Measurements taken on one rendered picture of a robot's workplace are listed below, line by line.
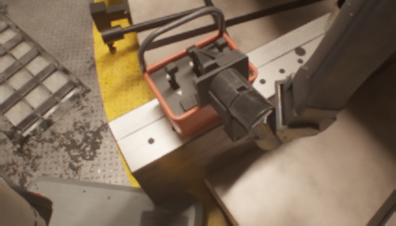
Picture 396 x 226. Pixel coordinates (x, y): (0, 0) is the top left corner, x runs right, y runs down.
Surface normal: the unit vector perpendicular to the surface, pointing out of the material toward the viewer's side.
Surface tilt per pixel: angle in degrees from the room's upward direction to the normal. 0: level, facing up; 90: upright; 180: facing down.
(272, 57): 0
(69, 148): 0
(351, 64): 93
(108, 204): 0
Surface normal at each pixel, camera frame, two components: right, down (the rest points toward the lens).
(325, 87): -0.12, 0.84
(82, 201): -0.02, -0.49
